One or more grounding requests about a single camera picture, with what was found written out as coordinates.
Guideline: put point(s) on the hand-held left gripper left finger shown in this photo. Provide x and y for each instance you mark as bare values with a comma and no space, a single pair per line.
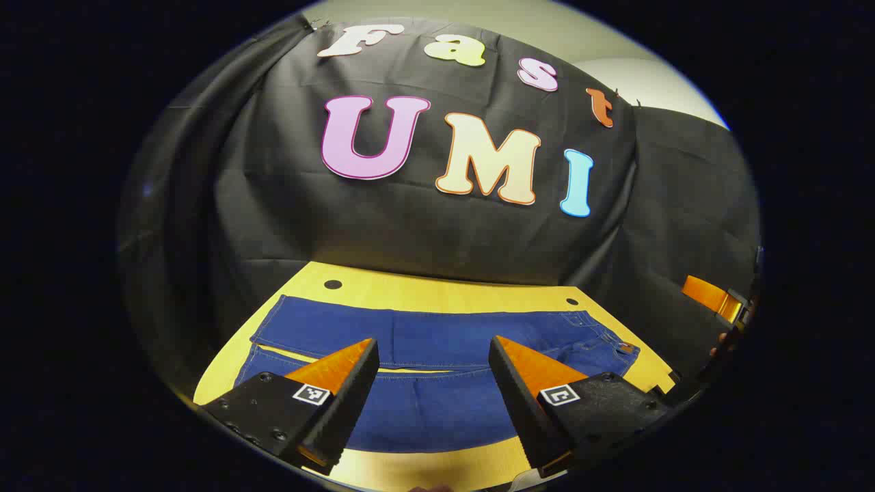
355,383

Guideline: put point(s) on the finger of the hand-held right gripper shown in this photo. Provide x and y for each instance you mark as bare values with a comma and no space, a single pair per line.
704,294

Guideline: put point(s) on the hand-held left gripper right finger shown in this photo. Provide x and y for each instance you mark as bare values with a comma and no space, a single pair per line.
516,396

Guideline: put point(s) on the blue denim jeans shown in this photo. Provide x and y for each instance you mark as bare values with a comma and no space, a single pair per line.
437,335

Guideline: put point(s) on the black backdrop cloth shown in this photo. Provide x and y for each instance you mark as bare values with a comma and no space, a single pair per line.
410,225

